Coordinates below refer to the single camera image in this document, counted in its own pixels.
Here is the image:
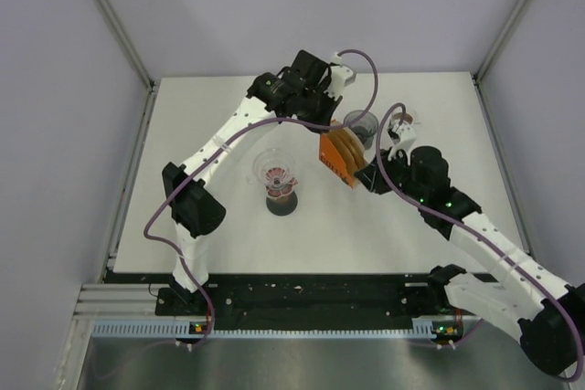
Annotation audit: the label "glass cup with brown band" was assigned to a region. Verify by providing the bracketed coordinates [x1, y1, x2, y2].
[390, 108, 420, 127]

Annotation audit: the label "aluminium frame rail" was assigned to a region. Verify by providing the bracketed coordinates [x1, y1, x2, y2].
[72, 282, 573, 318]

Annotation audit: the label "orange coffee filter box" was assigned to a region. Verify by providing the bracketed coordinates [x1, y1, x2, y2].
[319, 130, 359, 189]

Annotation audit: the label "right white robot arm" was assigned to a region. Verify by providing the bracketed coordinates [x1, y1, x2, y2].
[355, 146, 584, 383]

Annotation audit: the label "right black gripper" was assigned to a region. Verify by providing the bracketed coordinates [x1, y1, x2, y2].
[354, 146, 427, 204]

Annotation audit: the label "glass carafe with red rim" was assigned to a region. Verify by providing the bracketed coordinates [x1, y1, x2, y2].
[265, 176, 298, 216]

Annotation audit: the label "clear glass dripper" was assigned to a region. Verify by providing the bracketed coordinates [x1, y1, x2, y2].
[252, 148, 298, 199]

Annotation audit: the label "grey slotted cable duct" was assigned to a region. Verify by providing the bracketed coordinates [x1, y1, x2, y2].
[90, 320, 462, 341]

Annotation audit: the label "grey smoked plastic dripper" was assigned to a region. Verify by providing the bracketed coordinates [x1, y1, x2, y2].
[343, 110, 379, 150]

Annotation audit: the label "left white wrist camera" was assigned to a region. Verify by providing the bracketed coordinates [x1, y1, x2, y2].
[328, 52, 356, 96]

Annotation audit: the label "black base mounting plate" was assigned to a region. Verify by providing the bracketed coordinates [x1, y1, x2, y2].
[154, 274, 459, 331]

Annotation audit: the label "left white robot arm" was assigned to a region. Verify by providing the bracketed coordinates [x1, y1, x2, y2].
[163, 50, 356, 314]

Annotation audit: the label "brown paper coffee filters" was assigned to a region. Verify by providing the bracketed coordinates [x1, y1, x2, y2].
[329, 128, 367, 176]

